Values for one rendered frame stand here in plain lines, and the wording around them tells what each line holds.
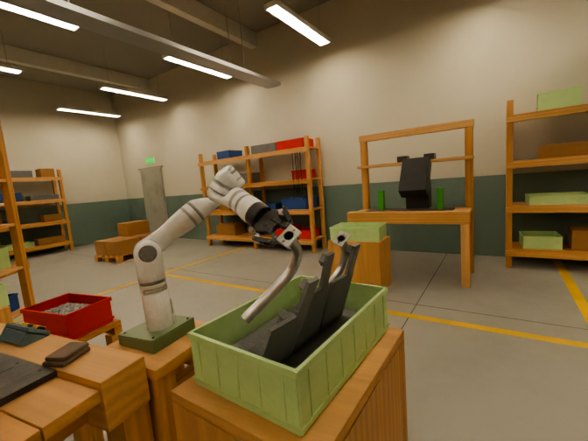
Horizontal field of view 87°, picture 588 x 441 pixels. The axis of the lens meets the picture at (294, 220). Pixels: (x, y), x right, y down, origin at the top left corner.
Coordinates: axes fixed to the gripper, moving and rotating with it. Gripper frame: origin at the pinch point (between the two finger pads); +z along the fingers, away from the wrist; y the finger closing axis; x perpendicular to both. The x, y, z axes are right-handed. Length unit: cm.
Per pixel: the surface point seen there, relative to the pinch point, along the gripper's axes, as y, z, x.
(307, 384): -23.1, 23.3, 14.5
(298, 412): -28.9, 25.6, 15.0
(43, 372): -74, -36, 9
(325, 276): 2.4, 4.1, 25.7
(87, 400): -65, -16, 7
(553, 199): 311, 48, 322
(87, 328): -78, -71, 43
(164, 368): -53, -16, 25
